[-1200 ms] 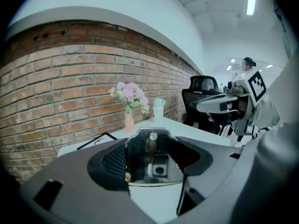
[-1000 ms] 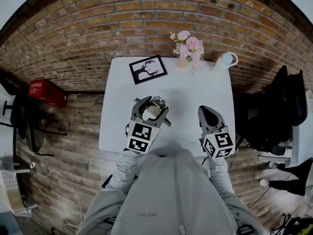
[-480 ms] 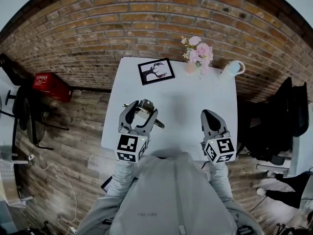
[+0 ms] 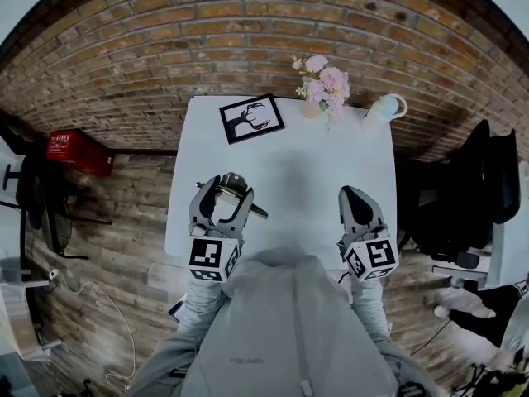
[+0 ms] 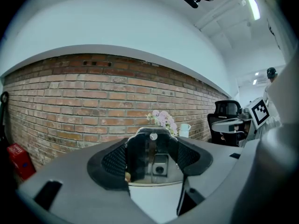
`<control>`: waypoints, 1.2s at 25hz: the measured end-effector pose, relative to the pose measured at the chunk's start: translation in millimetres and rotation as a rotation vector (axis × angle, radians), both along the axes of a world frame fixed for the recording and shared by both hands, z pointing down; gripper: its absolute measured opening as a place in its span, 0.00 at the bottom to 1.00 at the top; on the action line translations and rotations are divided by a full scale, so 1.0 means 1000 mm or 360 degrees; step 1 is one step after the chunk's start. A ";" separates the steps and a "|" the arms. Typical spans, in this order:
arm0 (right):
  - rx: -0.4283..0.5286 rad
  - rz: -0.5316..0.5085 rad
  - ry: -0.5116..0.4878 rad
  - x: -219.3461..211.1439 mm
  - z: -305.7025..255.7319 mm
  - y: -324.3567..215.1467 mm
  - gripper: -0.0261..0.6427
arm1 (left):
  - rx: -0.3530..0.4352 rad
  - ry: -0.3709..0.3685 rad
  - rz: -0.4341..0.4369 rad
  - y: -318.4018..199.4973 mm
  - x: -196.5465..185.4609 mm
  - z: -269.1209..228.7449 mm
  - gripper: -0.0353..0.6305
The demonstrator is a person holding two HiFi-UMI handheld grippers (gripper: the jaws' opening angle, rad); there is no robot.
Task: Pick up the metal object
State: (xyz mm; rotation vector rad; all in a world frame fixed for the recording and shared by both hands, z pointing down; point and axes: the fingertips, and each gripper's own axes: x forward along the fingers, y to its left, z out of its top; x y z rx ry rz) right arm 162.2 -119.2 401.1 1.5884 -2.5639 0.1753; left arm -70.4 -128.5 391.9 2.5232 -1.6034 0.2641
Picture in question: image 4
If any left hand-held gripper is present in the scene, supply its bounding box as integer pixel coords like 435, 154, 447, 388
187, 175, 255, 283

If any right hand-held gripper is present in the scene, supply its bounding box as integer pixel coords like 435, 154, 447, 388
336, 184, 400, 282

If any silver metal binder clip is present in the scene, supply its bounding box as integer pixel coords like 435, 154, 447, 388
195, 172, 269, 219

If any person's right forearm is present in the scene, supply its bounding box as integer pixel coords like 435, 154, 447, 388
348, 276, 393, 343

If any person's left forearm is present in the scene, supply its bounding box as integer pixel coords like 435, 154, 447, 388
176, 276, 227, 335

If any black office chair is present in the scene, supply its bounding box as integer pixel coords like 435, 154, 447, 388
395, 119, 522, 265

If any black framed deer picture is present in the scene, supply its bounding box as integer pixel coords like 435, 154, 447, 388
218, 93, 287, 146

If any black tablet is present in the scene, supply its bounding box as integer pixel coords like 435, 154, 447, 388
168, 299, 190, 325

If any peach vase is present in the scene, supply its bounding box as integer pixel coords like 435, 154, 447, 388
298, 101, 320, 121

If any person's grey hoodie torso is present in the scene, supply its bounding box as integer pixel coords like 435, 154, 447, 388
122, 246, 444, 397

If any pink flower bouquet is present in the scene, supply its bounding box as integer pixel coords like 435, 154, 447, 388
291, 54, 351, 128

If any red plastic crate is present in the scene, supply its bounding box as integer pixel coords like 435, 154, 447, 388
45, 129, 115, 178

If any white jug with handle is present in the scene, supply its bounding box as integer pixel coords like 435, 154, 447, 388
362, 93, 409, 126

